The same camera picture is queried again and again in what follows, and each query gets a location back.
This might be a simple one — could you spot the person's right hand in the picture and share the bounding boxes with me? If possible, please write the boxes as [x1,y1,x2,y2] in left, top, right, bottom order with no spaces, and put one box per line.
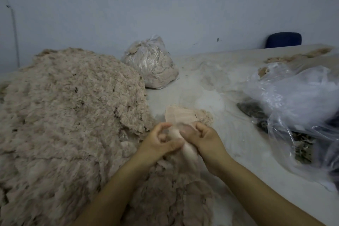
[178,121,234,177]

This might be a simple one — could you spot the person's left hand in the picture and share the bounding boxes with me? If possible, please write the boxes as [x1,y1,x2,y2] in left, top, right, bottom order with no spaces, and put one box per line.
[131,121,185,171]

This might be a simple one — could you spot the beige fabric piece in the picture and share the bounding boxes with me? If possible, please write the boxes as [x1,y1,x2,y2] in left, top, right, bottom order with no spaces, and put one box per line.
[167,125,204,173]

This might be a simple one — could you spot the stack of sorted beige pieces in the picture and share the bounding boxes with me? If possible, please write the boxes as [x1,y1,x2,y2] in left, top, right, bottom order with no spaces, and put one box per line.
[164,105,216,127]

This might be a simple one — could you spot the large pile beige fabric scraps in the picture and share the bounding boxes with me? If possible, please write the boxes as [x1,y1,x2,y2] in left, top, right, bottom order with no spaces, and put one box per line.
[0,47,218,226]

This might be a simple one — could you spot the person's right forearm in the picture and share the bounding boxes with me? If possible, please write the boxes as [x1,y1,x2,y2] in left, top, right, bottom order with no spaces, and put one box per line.
[214,159,326,226]

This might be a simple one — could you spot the person's left forearm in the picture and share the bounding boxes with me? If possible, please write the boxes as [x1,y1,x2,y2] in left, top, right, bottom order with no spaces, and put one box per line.
[71,160,154,226]

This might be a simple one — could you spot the beige fur pile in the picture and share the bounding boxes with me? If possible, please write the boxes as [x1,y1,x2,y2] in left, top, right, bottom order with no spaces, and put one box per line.
[257,47,333,78]

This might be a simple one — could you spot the clear bag of beige scraps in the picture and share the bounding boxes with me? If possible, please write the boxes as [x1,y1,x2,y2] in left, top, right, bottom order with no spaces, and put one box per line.
[122,35,180,90]

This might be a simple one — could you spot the large clear plastic bag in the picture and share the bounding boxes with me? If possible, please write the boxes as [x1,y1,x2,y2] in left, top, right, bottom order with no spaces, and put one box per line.
[244,59,339,189]

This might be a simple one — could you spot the blue chair back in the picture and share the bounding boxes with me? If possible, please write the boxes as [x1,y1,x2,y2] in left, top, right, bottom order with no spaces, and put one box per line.
[265,32,303,49]

